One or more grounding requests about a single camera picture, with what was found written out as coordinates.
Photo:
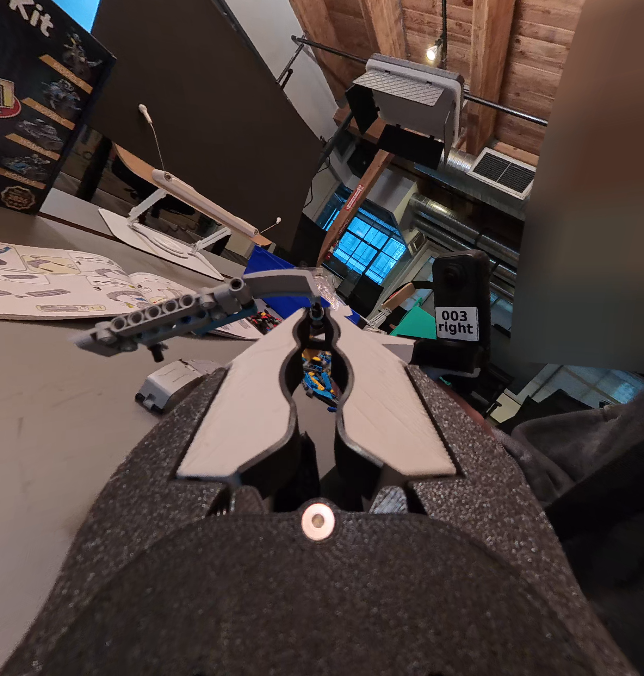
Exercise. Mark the wooden and black chair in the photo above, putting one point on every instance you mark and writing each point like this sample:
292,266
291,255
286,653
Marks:
401,295

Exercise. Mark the ceiling spot lamp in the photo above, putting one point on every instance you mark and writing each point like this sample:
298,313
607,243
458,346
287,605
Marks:
433,51

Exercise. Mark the blue storage bin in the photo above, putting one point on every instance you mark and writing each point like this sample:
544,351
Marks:
269,264

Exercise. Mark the green plastic tote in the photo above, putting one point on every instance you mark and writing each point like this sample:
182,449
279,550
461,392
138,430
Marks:
414,323

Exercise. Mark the grey toy panel assembly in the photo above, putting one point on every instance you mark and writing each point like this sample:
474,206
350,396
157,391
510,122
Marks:
168,383
142,319

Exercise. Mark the large dark panel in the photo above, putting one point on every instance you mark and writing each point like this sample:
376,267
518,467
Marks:
205,95

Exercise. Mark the white instruction booklet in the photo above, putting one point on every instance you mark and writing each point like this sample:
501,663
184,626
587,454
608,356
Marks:
63,285

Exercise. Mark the blue toy beam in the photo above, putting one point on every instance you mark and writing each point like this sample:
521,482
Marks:
221,319

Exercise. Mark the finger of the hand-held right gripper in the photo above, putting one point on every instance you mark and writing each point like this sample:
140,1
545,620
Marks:
398,351

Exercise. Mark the crumpled clear plastic bag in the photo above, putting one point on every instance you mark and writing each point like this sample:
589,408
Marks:
324,288

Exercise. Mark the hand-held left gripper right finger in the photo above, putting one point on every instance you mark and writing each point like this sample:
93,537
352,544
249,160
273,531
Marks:
390,422

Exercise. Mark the pile of toy building pieces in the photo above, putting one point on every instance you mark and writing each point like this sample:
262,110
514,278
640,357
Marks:
319,380

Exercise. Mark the white metal stand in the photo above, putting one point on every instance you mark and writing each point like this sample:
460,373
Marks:
163,243

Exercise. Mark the red and white sign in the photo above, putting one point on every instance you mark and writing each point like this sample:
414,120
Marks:
353,198

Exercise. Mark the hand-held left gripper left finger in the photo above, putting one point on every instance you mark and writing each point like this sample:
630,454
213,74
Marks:
242,417

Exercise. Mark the toy robot kit box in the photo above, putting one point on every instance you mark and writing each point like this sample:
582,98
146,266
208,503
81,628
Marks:
31,105

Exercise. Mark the grey ceiling-mounted unit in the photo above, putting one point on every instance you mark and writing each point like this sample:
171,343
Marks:
406,95

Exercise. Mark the ceiling vent grille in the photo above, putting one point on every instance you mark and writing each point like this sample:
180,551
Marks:
501,171

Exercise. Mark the silver ventilation duct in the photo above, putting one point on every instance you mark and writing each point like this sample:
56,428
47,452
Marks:
459,222

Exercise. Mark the grey desk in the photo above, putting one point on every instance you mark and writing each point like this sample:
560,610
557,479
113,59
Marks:
47,412

